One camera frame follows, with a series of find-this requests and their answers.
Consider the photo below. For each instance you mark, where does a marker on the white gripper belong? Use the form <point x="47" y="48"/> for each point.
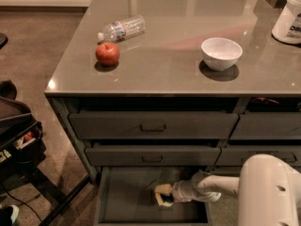
<point x="181" y="191"/>

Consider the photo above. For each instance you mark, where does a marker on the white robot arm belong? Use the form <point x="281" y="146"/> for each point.
<point x="268" y="191"/>

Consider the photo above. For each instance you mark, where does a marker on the open bottom left drawer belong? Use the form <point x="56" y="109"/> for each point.
<point x="126" y="198"/>

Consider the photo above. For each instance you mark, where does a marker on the bottom right drawer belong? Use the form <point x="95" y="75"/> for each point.
<point x="225" y="171"/>

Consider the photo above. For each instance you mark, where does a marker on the middle left drawer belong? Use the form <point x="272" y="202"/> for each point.
<point x="143" y="155"/>

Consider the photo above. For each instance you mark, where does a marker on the middle right drawer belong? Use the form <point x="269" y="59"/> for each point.
<point x="237" y="155"/>

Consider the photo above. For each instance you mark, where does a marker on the top left drawer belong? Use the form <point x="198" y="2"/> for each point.
<point x="152" y="125"/>

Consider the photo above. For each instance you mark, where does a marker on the top right drawer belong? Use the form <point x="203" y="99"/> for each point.
<point x="268" y="125"/>

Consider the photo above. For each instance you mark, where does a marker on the red apple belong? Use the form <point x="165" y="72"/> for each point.
<point x="107" y="53"/>

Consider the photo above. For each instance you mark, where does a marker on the white bowl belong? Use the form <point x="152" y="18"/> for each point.
<point x="220" y="54"/>

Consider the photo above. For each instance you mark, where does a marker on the black and white shoe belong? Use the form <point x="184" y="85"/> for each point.
<point x="8" y="215"/>

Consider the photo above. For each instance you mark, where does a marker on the clear plastic water bottle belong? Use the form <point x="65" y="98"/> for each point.
<point x="123" y="29"/>

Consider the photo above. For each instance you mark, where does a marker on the white plastic canister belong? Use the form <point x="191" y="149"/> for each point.
<point x="288" y="26"/>

